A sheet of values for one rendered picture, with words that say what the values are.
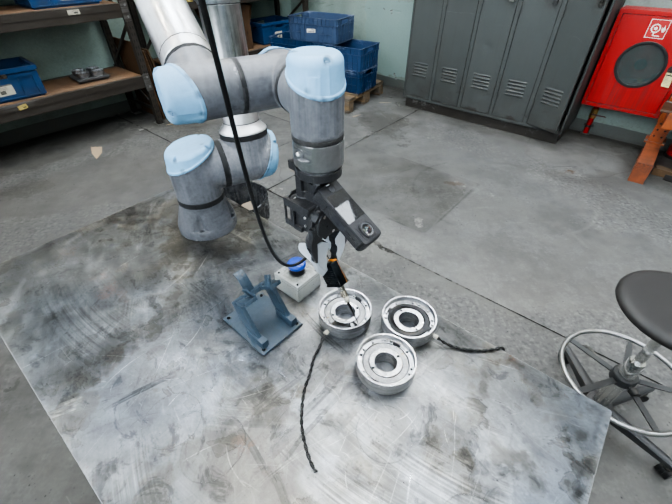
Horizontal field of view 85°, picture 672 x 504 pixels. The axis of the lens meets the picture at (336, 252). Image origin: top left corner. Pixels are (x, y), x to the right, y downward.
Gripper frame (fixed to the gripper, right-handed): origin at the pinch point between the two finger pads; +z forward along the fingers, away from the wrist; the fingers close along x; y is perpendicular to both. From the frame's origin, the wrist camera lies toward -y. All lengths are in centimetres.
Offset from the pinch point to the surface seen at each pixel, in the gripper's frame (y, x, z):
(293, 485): -17.4, 26.4, 13.1
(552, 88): 49, -319, 48
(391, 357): -15.9, 1.1, 11.2
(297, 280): 8.8, 0.7, 8.7
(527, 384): -36.0, -11.7, 13.1
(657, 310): -55, -73, 31
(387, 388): -19.4, 7.1, 9.7
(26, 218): 248, 27, 94
